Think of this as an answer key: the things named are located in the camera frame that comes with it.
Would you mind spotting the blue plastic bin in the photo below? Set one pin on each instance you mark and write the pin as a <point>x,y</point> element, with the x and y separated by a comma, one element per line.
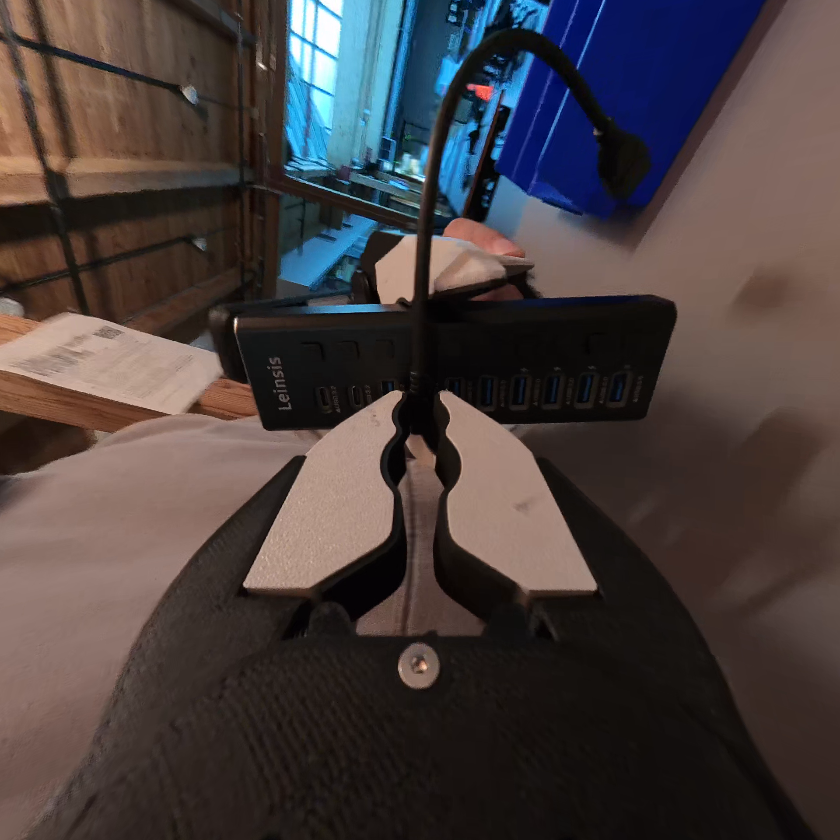
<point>656,65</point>

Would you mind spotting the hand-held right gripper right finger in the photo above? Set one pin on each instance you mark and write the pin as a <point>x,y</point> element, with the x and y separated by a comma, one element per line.
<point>512,518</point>

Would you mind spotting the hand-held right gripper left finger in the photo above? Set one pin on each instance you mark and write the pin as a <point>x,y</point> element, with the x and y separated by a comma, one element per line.
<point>328,512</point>

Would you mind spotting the wooden board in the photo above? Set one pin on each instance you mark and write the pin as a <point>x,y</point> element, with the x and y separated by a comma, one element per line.
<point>65,407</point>

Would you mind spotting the black multi-port usb hub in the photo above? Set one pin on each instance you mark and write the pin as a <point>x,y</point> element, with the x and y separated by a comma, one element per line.
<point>558,341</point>

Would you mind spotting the printed paper sheet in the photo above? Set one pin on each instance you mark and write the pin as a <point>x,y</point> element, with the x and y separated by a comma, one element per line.
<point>98,358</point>

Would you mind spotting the bright window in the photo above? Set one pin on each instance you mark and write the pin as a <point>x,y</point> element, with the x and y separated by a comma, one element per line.
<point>315,65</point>

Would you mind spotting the person's left hand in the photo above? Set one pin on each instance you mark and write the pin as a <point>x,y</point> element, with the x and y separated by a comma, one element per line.
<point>482,236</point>

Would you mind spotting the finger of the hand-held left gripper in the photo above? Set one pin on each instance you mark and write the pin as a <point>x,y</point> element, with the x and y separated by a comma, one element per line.
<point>397,269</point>
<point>472,266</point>

